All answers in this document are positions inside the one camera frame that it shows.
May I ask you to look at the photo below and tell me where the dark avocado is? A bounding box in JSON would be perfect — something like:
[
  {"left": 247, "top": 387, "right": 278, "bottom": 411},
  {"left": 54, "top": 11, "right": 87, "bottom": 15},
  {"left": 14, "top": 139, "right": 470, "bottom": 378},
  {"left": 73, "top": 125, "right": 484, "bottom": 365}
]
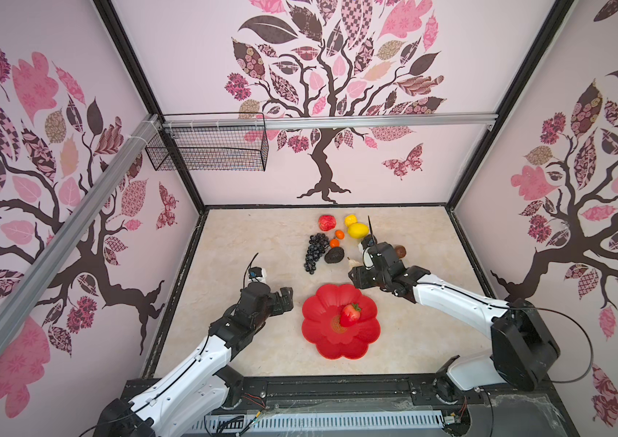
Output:
[{"left": 324, "top": 247, "right": 345, "bottom": 264}]

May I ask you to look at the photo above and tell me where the red strawberry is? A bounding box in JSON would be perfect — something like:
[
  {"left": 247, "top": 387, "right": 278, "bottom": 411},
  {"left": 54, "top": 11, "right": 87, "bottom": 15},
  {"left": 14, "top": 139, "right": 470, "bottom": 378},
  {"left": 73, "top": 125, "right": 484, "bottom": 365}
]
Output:
[{"left": 339, "top": 303, "right": 362, "bottom": 328}]

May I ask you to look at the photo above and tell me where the red flower-shaped bowl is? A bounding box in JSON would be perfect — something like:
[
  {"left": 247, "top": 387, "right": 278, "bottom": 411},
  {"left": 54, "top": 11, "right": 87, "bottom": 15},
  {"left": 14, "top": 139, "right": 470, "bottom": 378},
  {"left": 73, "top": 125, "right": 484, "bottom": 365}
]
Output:
[{"left": 302, "top": 284, "right": 381, "bottom": 360}]

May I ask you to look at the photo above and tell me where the cream pear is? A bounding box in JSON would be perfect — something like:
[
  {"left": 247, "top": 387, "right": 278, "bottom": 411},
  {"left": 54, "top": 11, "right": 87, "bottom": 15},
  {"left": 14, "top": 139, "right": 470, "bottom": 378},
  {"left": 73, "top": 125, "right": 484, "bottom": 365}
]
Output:
[{"left": 347, "top": 258, "right": 363, "bottom": 269}]

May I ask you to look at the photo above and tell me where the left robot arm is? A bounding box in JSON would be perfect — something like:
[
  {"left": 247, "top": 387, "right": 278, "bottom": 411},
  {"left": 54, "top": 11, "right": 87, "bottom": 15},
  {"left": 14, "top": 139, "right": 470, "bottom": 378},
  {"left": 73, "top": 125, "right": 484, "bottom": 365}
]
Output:
[{"left": 90, "top": 282, "right": 294, "bottom": 436}]

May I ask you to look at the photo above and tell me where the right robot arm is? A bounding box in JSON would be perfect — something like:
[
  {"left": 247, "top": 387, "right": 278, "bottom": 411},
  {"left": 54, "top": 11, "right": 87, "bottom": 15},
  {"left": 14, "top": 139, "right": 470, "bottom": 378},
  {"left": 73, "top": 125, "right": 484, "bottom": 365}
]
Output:
[{"left": 348, "top": 238, "right": 561, "bottom": 398}]

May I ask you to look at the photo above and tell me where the brown round fruit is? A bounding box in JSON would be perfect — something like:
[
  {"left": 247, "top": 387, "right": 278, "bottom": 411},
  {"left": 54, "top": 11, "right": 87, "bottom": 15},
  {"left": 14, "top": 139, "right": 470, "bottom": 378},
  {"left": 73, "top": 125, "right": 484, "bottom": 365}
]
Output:
[{"left": 394, "top": 245, "right": 407, "bottom": 259}]

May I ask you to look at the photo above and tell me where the small yellow fruit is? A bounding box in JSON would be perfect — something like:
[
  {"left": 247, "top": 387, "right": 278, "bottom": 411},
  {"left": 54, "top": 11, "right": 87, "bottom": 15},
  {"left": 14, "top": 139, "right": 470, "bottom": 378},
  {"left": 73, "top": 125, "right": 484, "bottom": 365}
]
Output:
[{"left": 345, "top": 215, "right": 358, "bottom": 228}]

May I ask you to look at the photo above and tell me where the yellow lemon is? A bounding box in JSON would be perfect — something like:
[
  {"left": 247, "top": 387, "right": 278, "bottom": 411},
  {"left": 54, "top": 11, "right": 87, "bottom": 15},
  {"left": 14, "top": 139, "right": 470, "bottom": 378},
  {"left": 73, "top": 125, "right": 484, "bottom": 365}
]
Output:
[{"left": 347, "top": 222, "right": 371, "bottom": 240}]

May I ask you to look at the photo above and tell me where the black grape bunch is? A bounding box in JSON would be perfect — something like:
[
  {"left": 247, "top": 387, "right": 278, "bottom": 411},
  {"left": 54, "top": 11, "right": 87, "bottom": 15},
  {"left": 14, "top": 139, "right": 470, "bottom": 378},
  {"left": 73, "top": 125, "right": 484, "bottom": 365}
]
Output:
[{"left": 303, "top": 233, "right": 330, "bottom": 274}]

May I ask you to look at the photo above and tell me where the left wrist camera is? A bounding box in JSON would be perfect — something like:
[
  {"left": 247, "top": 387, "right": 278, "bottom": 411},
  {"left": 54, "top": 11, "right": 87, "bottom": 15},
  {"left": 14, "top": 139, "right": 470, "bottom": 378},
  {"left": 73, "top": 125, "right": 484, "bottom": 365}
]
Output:
[{"left": 247, "top": 267, "right": 266, "bottom": 283}]

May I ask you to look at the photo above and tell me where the white slotted cable duct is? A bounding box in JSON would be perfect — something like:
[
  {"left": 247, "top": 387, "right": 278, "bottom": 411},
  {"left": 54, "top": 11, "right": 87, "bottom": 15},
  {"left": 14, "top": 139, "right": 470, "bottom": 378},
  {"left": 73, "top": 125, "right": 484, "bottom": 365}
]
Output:
[{"left": 189, "top": 411, "right": 445, "bottom": 436}]

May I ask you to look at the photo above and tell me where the aluminium rail back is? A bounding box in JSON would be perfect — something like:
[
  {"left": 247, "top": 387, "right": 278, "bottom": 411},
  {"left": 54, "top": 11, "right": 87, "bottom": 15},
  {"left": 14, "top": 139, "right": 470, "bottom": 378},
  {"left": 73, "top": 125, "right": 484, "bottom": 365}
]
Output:
[{"left": 162, "top": 112, "right": 498, "bottom": 130}]

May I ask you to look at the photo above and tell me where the aluminium rail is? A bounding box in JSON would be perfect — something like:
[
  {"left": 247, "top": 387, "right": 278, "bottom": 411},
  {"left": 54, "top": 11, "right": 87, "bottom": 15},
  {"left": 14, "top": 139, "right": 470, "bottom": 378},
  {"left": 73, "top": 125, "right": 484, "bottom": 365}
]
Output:
[
  {"left": 162, "top": 112, "right": 498, "bottom": 130},
  {"left": 0, "top": 114, "right": 161, "bottom": 356}
]

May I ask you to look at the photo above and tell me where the black wire basket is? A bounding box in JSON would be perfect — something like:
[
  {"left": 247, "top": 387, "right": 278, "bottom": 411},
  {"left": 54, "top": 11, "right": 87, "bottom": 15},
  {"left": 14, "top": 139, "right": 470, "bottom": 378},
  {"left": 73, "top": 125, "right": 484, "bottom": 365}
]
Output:
[{"left": 145, "top": 111, "right": 270, "bottom": 172}]

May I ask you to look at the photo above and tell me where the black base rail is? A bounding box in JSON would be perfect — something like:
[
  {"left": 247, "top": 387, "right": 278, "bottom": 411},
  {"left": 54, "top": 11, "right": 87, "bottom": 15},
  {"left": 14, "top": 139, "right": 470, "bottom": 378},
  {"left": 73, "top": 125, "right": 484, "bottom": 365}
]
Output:
[{"left": 105, "top": 370, "right": 580, "bottom": 437}]

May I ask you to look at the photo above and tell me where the aluminium rail left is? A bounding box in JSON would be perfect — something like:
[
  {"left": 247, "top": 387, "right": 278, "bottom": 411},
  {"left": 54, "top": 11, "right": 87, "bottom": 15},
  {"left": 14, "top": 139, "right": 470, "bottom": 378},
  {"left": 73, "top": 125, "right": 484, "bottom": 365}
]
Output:
[{"left": 0, "top": 114, "right": 161, "bottom": 356}]

